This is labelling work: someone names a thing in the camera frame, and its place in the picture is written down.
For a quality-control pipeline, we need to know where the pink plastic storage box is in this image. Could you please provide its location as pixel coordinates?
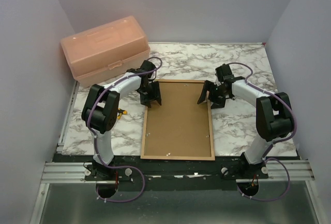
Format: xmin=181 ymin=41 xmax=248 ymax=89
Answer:
xmin=61 ymin=16 xmax=151 ymax=87

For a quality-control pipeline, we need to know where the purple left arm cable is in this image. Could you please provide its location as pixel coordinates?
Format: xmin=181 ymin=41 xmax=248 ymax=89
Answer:
xmin=87 ymin=57 xmax=163 ymax=204

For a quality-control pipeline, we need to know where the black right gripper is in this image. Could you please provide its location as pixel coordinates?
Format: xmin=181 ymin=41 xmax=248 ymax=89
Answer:
xmin=197 ymin=80 xmax=228 ymax=110

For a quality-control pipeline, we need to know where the brown frame backing board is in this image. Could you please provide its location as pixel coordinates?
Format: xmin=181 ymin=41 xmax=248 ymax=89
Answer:
xmin=143 ymin=81 xmax=213 ymax=157

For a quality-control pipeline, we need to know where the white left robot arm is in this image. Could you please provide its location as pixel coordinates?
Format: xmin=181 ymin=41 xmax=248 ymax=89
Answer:
xmin=81 ymin=57 xmax=162 ymax=180

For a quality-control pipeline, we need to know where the yellow black small tool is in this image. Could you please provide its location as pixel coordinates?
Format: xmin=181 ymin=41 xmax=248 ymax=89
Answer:
xmin=117 ymin=108 xmax=127 ymax=120

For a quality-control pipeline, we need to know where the blue wooden picture frame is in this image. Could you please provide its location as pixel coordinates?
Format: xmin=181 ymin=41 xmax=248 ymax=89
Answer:
xmin=140 ymin=79 xmax=216 ymax=161

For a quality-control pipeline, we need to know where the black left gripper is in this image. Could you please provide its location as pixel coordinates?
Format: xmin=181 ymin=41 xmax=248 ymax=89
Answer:
xmin=139 ymin=81 xmax=161 ymax=108

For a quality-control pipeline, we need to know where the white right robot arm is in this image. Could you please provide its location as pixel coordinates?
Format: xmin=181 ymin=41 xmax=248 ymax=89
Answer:
xmin=197 ymin=63 xmax=297 ymax=178

